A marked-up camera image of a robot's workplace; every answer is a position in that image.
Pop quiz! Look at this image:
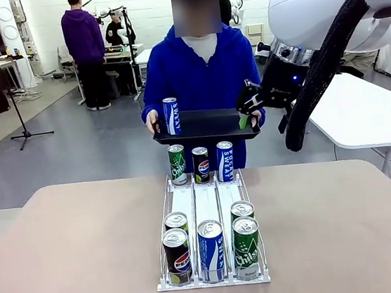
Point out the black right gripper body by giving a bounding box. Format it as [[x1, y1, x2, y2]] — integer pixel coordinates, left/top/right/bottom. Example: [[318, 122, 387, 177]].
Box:
[[254, 54, 315, 110]]

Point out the black plastic tray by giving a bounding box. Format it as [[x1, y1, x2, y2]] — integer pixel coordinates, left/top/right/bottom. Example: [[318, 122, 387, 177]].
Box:
[[149, 102, 263, 149]]

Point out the blue Pocari Sweat can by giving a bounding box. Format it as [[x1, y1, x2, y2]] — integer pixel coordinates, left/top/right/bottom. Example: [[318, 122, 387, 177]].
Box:
[[161, 96, 183, 136], [195, 218, 230, 284], [215, 140, 238, 183]]

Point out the person's right forearm blue sleeve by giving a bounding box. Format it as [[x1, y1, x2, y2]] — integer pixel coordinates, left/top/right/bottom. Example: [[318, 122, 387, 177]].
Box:
[[139, 93, 160, 120]]

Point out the person's left forearm blue sleeve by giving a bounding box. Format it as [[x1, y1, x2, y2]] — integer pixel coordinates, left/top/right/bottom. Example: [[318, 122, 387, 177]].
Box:
[[248, 71, 268, 126]]

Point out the person in blue hoodie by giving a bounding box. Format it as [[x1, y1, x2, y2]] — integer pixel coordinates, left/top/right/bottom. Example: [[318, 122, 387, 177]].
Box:
[[128, 0, 272, 179]]

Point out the person in black sweater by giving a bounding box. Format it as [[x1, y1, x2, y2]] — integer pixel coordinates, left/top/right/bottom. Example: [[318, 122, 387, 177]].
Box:
[[218, 0, 234, 27]]

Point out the person in black jacket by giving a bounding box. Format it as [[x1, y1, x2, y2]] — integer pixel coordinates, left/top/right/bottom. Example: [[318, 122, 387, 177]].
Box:
[[102, 13, 128, 47]]

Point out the person in purple hoodie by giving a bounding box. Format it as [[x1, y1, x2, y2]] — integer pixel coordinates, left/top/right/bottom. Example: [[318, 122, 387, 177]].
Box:
[[58, 0, 114, 115]]

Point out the person's left hand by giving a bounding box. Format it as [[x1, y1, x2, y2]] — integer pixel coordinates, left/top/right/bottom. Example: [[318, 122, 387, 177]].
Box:
[[248, 110, 263, 130]]

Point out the person's right hand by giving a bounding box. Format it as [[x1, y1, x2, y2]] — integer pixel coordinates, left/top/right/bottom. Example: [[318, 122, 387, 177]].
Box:
[[144, 110, 162, 135]]

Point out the white drawer cabinet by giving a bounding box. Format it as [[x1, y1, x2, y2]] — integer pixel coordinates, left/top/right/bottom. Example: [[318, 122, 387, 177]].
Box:
[[244, 22, 270, 48]]

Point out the black Pepsi can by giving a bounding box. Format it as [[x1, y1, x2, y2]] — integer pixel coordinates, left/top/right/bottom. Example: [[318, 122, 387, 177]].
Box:
[[191, 146, 212, 185], [161, 227, 194, 287], [163, 211, 190, 241]]

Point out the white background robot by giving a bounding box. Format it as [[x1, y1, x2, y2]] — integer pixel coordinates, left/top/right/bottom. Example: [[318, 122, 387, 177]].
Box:
[[230, 0, 247, 28]]

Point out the green Chilsung cider can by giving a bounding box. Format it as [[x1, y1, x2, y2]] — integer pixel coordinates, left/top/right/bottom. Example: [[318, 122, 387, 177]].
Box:
[[166, 143, 189, 187], [228, 214, 265, 282], [229, 199, 256, 223]]

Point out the seated man in beige sweater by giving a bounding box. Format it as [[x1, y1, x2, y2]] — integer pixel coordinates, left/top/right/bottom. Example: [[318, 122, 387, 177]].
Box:
[[338, 48, 381, 79]]

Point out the large white table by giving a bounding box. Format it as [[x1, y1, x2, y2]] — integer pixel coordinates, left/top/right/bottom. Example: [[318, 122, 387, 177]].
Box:
[[302, 67, 391, 189]]

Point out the white three-lane can rack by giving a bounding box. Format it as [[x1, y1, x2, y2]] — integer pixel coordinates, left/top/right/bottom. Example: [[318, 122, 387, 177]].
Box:
[[144, 165, 272, 293]]

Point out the wooden background desk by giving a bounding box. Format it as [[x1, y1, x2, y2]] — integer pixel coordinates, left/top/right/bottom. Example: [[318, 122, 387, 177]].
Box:
[[101, 42, 150, 100]]

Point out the black microphone stand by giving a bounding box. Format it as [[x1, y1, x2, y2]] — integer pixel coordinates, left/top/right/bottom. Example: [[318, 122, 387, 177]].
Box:
[[0, 33, 57, 154]]

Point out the white tower air conditioner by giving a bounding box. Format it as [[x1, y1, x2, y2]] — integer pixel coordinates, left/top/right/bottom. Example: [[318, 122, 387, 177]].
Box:
[[0, 0, 39, 90]]

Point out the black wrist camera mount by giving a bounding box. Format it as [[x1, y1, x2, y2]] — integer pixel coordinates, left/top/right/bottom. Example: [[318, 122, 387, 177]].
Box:
[[256, 40, 278, 59]]

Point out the black braided cable sleeve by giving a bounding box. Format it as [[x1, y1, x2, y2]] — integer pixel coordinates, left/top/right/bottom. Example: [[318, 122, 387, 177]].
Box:
[[263, 0, 391, 155]]

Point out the black camera tripod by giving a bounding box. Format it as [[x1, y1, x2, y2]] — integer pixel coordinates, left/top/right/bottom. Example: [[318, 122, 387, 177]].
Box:
[[121, 5, 145, 101]]

